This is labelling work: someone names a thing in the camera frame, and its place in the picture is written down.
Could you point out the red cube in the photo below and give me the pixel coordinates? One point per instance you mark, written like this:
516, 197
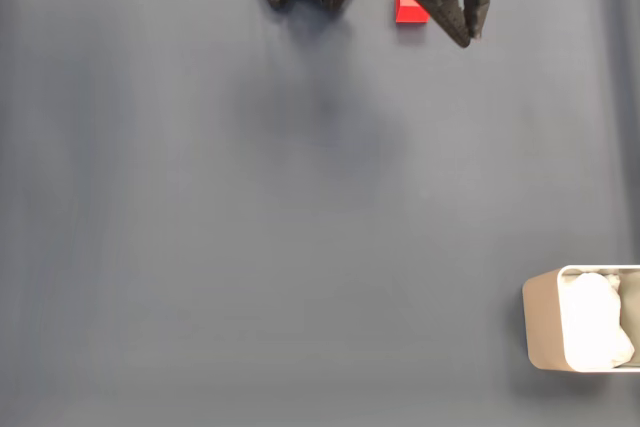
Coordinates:
407, 12

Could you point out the beige rounded box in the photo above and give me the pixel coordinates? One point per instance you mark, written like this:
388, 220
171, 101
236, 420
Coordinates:
542, 322

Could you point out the blue-grey table mat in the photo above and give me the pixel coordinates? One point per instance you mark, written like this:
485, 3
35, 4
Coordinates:
250, 197

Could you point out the white crumpled paper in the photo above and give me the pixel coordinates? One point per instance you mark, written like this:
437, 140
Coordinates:
595, 317

